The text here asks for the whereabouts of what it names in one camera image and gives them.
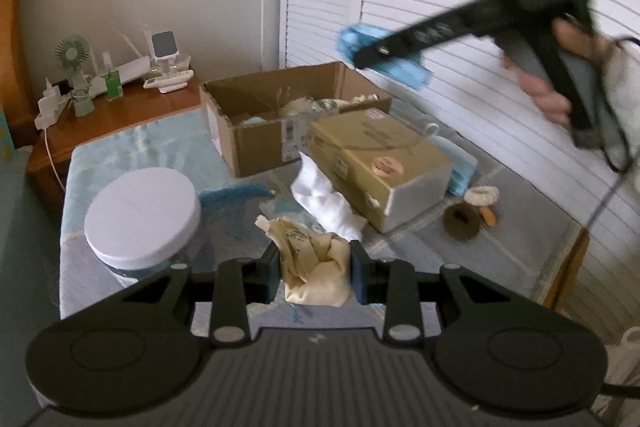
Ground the beige printed cloth bag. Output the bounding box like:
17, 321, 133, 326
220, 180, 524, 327
255, 216, 352, 308

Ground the white cloth sock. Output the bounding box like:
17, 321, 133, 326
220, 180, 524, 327
291, 154, 368, 242

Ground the orange soft toy piece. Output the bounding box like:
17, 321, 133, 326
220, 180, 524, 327
478, 206, 498, 228

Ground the light blue face mask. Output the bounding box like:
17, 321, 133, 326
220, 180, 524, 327
335, 22, 433, 91

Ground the person's right hand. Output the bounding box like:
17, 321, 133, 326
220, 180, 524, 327
502, 18, 617, 128

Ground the gold tissue box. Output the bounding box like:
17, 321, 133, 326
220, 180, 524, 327
309, 108, 454, 233

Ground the jar with white lid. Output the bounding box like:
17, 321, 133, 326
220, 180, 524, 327
84, 167, 204, 279

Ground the grey plaid table towel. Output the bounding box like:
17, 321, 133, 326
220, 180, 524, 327
60, 109, 579, 316

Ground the cream fluffy scrunchie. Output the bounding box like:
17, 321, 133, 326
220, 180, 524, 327
463, 185, 500, 207

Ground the blue mask stack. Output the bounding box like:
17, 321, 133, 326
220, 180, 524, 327
428, 135, 477, 197

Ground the white louvered closet door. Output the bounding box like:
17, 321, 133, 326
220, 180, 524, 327
281, 0, 639, 336

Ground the brown cardboard box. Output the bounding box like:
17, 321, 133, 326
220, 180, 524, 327
201, 62, 392, 178

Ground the white remote control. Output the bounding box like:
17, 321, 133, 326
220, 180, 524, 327
143, 69, 194, 94

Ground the wooden nightstand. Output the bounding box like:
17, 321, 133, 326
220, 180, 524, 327
27, 78, 200, 215

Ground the green small bottle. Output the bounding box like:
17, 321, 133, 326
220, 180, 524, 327
104, 69, 124, 101

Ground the white wifi router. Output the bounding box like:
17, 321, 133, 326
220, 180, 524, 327
89, 27, 154, 98

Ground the white smart display stand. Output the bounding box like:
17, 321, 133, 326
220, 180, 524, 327
145, 30, 191, 76

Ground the white power strip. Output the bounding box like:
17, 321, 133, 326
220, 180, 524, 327
34, 79, 70, 131

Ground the small green desk fan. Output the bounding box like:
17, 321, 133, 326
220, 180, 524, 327
54, 35, 94, 118

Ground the wooden bed headboard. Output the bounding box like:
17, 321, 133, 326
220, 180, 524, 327
0, 0, 38, 148

